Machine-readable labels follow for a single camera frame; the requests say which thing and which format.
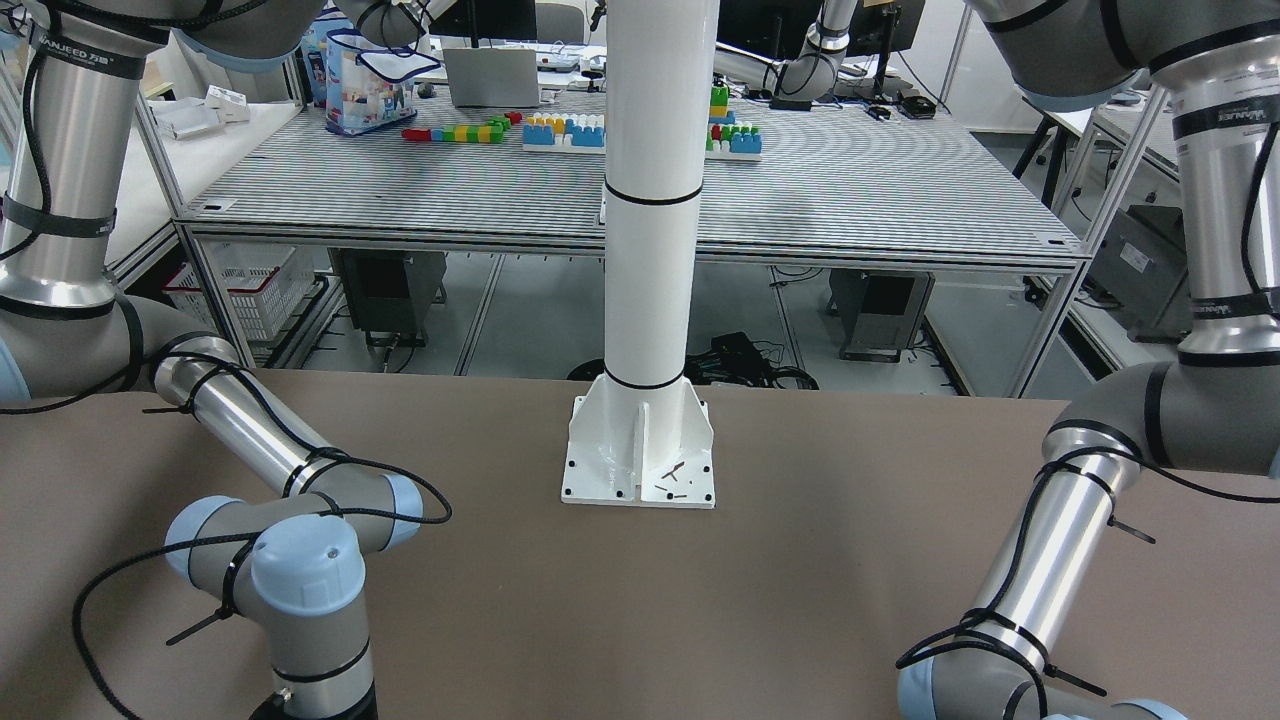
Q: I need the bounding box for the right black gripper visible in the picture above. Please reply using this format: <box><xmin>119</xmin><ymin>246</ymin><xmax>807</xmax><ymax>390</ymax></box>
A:
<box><xmin>250</xmin><ymin>683</ymin><xmax>379</xmax><ymax>719</ymax></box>

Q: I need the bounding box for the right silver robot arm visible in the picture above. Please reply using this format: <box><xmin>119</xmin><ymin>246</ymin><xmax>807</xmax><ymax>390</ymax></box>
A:
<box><xmin>1</xmin><ymin>1</ymin><xmax>452</xmax><ymax>719</ymax></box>

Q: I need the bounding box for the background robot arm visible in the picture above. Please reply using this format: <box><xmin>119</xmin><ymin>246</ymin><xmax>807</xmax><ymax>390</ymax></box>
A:
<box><xmin>714</xmin><ymin>1</ymin><xmax>858</xmax><ymax>106</ymax></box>

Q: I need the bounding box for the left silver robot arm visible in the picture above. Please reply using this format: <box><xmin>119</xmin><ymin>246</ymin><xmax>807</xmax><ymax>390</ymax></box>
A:
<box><xmin>896</xmin><ymin>1</ymin><xmax>1279</xmax><ymax>719</ymax></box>

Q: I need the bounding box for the computer box under table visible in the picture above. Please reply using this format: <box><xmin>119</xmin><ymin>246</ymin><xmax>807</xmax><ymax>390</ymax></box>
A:
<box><xmin>827</xmin><ymin>268</ymin><xmax>934</xmax><ymax>363</ymax></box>
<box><xmin>328</xmin><ymin>249</ymin><xmax>447</xmax><ymax>347</ymax></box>

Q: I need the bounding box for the white plastic basket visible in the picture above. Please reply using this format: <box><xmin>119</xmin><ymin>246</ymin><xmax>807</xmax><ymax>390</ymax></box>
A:
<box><xmin>207</xmin><ymin>243</ymin><xmax>315</xmax><ymax>343</ymax></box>

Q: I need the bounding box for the colourful block row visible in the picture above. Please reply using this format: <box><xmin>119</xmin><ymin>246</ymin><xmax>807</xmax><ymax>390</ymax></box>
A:
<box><xmin>399</xmin><ymin>111</ymin><xmax>524</xmax><ymax>145</ymax></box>

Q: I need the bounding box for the blue white block set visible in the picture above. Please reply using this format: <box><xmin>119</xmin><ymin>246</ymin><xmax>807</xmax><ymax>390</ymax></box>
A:
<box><xmin>521</xmin><ymin>113</ymin><xmax>605</xmax><ymax>154</ymax></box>

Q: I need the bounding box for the transparent toy bag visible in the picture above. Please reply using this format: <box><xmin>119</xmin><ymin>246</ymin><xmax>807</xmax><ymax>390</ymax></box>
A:
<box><xmin>325</xmin><ymin>29</ymin><xmax>442</xmax><ymax>137</ymax></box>

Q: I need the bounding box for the silver laptop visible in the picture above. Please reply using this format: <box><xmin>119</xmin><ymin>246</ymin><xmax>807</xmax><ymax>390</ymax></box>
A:
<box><xmin>442</xmin><ymin>47</ymin><xmax>541</xmax><ymax>109</ymax></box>

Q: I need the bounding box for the green blue block set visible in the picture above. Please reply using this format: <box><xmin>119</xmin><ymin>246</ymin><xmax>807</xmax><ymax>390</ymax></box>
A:
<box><xmin>704</xmin><ymin>85</ymin><xmax>764</xmax><ymax>161</ymax></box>

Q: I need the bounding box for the striped background table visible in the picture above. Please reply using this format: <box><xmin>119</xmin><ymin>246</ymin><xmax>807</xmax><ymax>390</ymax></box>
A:
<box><xmin>179</xmin><ymin>101</ymin><xmax>1091</xmax><ymax>397</ymax></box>

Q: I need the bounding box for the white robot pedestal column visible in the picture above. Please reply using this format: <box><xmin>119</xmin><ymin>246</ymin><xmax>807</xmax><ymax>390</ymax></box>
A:
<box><xmin>561</xmin><ymin>1</ymin><xmax>719</xmax><ymax>509</ymax></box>

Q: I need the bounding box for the black cable bundle on floor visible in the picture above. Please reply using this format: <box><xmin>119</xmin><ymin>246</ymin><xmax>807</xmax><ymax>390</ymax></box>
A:
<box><xmin>568</xmin><ymin>332</ymin><xmax>820</xmax><ymax>391</ymax></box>

